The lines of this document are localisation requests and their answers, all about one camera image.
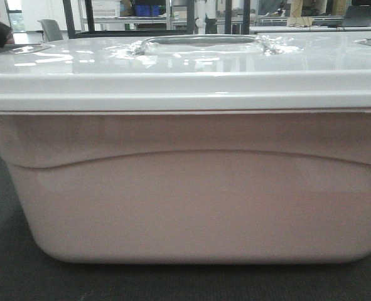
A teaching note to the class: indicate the white box on far shelf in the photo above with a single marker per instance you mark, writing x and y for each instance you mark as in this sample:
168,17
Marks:
106,8

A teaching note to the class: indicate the black metal rack frame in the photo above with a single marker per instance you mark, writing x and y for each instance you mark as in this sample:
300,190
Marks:
176,18

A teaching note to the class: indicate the open grey laptop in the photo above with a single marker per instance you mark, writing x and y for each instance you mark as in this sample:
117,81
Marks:
356,16

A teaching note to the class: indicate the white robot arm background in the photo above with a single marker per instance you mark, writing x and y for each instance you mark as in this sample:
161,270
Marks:
205,17

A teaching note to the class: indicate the white background table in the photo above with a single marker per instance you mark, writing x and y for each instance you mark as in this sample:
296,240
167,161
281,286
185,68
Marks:
302,29

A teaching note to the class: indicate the blue bins on far shelf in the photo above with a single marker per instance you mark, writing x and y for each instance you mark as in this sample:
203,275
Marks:
145,10

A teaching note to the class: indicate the cardboard box on table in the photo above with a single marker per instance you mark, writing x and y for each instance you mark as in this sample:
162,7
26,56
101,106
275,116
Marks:
295,17

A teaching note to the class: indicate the grey office chair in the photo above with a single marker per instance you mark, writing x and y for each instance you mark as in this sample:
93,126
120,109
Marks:
50,30

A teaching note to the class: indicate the white bin lid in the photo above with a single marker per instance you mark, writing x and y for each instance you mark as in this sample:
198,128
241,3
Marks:
197,74

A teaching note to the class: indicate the white plastic storage bin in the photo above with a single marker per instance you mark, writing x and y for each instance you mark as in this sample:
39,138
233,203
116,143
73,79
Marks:
228,188

